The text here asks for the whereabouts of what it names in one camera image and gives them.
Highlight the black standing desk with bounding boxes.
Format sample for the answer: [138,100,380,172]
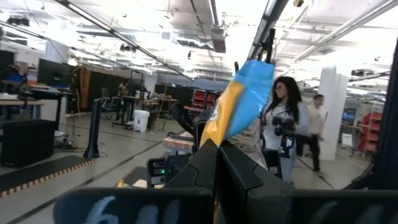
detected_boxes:
[111,95,150,128]

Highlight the black striped floor mat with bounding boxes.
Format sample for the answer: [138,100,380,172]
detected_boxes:
[117,166,149,189]
[0,154,96,198]

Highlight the black speaker box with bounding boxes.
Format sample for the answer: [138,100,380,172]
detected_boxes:
[1,119,57,168]

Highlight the red storage rack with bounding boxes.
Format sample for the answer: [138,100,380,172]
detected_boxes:
[357,111,382,154]
[190,88,220,110]

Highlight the black computer monitor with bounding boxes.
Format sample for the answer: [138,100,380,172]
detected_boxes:
[37,58,73,88]

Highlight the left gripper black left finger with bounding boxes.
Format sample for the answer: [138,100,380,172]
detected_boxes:
[54,139,218,224]

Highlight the white trash bin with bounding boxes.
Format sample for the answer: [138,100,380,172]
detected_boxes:
[133,109,151,133]

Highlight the wooden top desk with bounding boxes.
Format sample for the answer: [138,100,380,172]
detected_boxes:
[0,93,45,121]

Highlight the black post stand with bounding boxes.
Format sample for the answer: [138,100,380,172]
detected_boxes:
[83,98,104,160]

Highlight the blue Maruchan noodle pack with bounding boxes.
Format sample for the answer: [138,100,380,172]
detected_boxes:
[198,59,276,170]

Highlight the person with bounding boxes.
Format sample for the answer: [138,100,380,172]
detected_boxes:
[295,94,328,172]
[260,76,310,185]
[116,78,132,122]

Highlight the blue screen monitor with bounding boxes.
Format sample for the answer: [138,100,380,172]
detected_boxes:
[341,108,358,126]

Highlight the black handheld device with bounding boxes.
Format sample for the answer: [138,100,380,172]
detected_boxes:
[272,115,296,138]

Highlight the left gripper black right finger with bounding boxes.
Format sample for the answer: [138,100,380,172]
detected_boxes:
[217,140,398,224]

